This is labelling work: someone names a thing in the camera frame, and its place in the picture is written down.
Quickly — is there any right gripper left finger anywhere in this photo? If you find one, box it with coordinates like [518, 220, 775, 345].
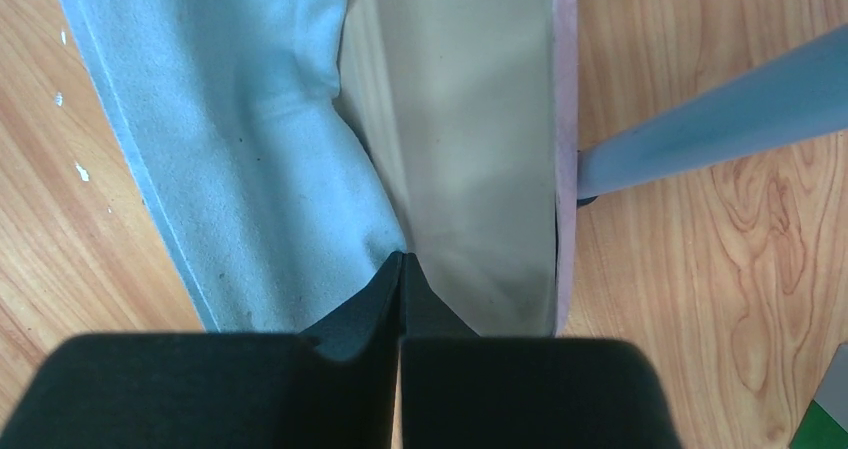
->
[1, 253, 404, 448]

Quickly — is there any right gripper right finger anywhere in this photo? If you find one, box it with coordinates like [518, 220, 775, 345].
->
[400, 254, 681, 448]

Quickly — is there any light blue cleaning cloth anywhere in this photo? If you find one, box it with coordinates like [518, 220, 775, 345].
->
[60, 0, 405, 360]

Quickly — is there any pink glasses case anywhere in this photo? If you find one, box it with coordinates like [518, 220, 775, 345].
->
[338, 0, 578, 336]

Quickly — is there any colourful block cube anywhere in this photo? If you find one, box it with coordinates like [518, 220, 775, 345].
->
[789, 343, 847, 449]

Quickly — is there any silver tripod stand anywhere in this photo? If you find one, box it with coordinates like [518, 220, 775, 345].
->
[576, 26, 847, 206]

